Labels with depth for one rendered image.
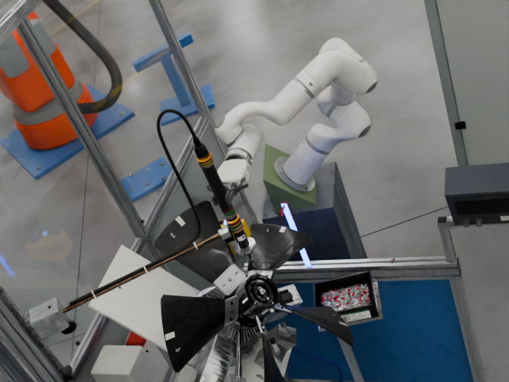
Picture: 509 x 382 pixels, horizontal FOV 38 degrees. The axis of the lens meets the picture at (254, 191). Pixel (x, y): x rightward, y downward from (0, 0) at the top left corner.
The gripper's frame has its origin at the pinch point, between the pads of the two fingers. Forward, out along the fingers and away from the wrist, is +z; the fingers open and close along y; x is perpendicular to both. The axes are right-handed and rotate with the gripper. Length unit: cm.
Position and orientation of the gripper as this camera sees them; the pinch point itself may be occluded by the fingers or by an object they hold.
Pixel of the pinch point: (222, 197)
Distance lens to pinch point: 219.6
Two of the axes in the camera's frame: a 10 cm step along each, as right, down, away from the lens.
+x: -3.2, -7.5, -5.8
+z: -2.6, 6.6, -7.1
